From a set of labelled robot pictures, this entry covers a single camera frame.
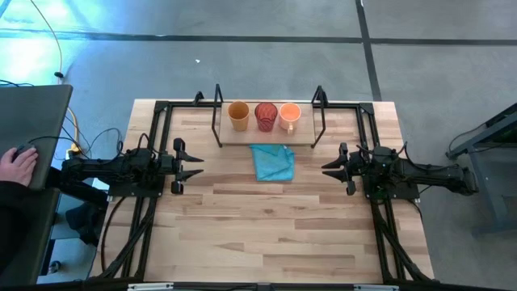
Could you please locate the black table rig frame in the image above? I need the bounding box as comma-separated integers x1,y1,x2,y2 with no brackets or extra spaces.
90,99,435,285

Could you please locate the wooden shelf with black frame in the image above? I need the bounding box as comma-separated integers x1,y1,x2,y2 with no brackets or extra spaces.
211,83,329,149

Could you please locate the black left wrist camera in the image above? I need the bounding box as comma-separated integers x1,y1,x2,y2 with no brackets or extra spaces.
161,152,175,175

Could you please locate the thin black desk cable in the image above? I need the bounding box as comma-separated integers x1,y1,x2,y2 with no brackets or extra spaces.
0,78,36,88

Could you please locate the black computer mouse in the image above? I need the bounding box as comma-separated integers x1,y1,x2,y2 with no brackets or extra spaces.
13,143,38,158

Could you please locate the peach mug with handle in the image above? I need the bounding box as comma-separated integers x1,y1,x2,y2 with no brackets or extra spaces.
278,102,303,136

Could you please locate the yellow cable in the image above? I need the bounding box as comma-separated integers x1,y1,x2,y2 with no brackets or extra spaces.
28,0,84,157

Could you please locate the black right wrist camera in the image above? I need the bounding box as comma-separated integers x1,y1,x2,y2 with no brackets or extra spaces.
350,155,367,175

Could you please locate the dark metal cart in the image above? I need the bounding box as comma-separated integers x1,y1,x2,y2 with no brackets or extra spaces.
445,103,517,238

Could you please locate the tall mustard yellow cup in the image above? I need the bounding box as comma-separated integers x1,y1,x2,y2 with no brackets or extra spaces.
227,100,251,133

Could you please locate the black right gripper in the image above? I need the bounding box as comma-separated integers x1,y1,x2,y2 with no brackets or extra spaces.
321,141,379,196

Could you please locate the person's hand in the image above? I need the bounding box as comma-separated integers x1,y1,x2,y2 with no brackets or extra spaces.
0,146,40,188

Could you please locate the folded teal cloth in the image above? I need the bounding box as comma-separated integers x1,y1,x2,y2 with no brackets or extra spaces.
249,144,296,183

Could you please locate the person's forearm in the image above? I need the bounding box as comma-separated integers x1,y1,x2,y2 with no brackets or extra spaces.
0,179,52,280

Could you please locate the grey desk top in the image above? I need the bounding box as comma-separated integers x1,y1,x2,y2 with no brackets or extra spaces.
0,83,74,192

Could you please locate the faceted translucent red cup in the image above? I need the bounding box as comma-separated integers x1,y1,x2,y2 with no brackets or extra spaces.
254,102,280,133

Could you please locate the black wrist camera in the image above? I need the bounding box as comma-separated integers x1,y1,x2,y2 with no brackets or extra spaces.
350,155,367,175
161,152,175,175

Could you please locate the black arm base cable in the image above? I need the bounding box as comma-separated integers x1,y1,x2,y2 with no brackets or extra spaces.
99,195,128,272

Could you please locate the black looped cable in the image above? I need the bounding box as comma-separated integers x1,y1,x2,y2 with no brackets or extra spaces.
60,125,125,161

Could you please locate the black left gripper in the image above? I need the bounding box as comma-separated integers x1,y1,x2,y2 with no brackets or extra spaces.
159,137,205,196

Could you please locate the silver frame bracket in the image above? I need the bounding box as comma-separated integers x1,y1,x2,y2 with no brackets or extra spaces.
352,284,400,291
127,282,175,291

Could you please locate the black chair base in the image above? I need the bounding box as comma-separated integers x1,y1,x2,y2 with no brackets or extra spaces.
64,200,102,247

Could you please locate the yellow power plug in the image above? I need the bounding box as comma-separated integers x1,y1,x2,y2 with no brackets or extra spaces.
65,143,85,159

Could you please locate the black cart cable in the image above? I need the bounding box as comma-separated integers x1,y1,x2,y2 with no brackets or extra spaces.
447,120,492,155

